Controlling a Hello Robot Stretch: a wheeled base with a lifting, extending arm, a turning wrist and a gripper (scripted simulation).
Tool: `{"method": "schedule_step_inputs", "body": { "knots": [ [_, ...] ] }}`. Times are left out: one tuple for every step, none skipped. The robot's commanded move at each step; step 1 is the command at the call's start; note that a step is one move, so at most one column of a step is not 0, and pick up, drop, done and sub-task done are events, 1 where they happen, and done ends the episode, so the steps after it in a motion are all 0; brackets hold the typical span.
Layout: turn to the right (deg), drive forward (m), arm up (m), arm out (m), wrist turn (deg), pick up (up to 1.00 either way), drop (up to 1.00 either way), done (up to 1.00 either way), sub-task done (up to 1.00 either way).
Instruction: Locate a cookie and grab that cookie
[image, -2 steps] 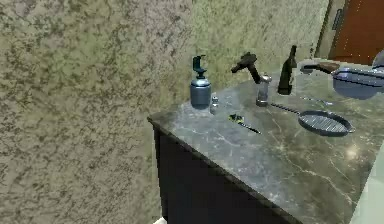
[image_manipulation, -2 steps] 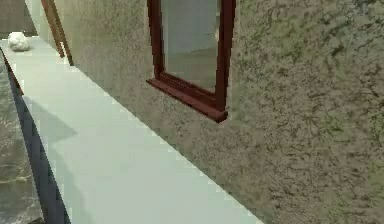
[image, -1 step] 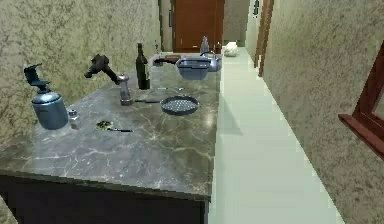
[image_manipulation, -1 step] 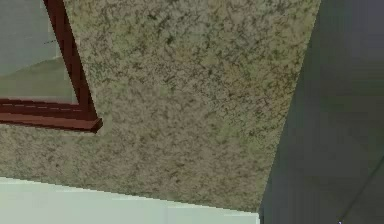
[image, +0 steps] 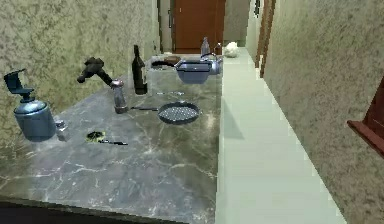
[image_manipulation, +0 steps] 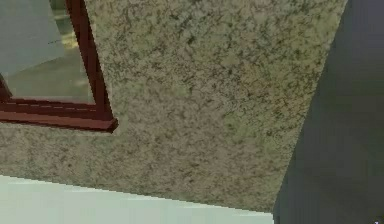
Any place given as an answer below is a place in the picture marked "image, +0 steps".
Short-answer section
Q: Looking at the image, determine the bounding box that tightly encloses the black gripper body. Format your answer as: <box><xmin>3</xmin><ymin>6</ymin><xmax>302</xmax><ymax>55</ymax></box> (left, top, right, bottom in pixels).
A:
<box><xmin>76</xmin><ymin>56</ymin><xmax>105</xmax><ymax>85</ymax></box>

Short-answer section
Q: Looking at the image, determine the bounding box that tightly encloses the silver pepper mill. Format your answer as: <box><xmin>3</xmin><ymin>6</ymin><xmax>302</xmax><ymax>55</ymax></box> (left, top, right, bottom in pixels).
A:
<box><xmin>109</xmin><ymin>78</ymin><xmax>130</xmax><ymax>115</ymax></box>

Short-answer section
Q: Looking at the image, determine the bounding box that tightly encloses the dark wine bottle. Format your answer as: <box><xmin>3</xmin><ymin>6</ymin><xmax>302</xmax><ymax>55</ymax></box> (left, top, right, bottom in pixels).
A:
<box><xmin>131</xmin><ymin>44</ymin><xmax>149</xmax><ymax>96</ymax></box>

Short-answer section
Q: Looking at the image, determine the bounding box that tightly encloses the dark flat pan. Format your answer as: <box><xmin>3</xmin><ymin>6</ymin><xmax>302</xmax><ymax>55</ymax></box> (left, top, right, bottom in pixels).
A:
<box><xmin>150</xmin><ymin>59</ymin><xmax>178</xmax><ymax>71</ymax></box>

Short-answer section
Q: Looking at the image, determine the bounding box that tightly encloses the yellow black dish sponge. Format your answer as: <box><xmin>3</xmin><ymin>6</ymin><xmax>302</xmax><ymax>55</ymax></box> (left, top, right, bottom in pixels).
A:
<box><xmin>85</xmin><ymin>130</ymin><xmax>107</xmax><ymax>144</ymax></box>

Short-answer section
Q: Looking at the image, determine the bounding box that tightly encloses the small glass salt shaker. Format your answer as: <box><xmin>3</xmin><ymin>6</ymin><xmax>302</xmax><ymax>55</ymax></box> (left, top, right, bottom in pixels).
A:
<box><xmin>54</xmin><ymin>119</ymin><xmax>70</xmax><ymax>142</ymax></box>

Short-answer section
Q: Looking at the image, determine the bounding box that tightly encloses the silver fork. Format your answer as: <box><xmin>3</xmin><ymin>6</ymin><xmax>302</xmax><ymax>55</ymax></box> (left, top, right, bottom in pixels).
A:
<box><xmin>155</xmin><ymin>90</ymin><xmax>185</xmax><ymax>97</ymax></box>

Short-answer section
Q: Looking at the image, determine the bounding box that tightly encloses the blue soap dispenser bottle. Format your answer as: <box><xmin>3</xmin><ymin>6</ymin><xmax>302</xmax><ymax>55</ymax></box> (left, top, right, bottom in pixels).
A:
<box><xmin>3</xmin><ymin>68</ymin><xmax>57</xmax><ymax>143</ymax></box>

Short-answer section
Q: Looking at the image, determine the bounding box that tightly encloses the black frying pan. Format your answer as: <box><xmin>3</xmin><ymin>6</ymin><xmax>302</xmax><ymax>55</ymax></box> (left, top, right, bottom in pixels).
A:
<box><xmin>130</xmin><ymin>101</ymin><xmax>202</xmax><ymax>126</ymax></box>

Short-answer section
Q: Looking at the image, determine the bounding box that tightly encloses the brown wooden room door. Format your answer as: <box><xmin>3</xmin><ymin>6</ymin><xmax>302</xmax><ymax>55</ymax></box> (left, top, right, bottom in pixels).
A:
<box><xmin>171</xmin><ymin>0</ymin><xmax>227</xmax><ymax>55</ymax></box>

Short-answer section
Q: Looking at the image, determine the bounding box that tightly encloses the clear glass bottle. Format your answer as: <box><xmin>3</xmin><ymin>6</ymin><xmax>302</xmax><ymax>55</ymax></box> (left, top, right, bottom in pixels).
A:
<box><xmin>200</xmin><ymin>36</ymin><xmax>212</xmax><ymax>57</ymax></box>

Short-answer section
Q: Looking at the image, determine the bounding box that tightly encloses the grey marble kitchen counter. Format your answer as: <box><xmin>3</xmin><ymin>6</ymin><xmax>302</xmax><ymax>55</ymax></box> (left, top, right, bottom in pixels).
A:
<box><xmin>0</xmin><ymin>54</ymin><xmax>224</xmax><ymax>224</ymax></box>

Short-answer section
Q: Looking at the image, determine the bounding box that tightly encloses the silver kettle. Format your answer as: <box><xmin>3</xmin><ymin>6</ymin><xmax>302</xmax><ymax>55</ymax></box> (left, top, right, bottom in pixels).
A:
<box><xmin>201</xmin><ymin>52</ymin><xmax>224</xmax><ymax>76</ymax></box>

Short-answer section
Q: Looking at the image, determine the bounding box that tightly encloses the white crumpled cloth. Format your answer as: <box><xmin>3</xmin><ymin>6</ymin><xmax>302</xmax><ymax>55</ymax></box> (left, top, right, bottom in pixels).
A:
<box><xmin>222</xmin><ymin>41</ymin><xmax>240</xmax><ymax>59</ymax></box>

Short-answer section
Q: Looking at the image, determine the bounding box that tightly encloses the brown open room door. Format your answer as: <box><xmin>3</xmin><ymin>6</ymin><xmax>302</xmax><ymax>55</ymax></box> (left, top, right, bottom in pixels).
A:
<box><xmin>254</xmin><ymin>0</ymin><xmax>277</xmax><ymax>80</ymax></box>

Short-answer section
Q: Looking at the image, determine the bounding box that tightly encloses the dark red wooden furniture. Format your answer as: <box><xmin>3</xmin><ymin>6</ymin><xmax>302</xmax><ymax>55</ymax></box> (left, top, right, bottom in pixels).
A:
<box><xmin>346</xmin><ymin>75</ymin><xmax>384</xmax><ymax>160</ymax></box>

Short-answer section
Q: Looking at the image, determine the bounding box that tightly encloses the black handled knife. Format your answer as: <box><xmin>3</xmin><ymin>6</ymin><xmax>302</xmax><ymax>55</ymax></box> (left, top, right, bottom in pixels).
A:
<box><xmin>98</xmin><ymin>139</ymin><xmax>129</xmax><ymax>147</ymax></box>

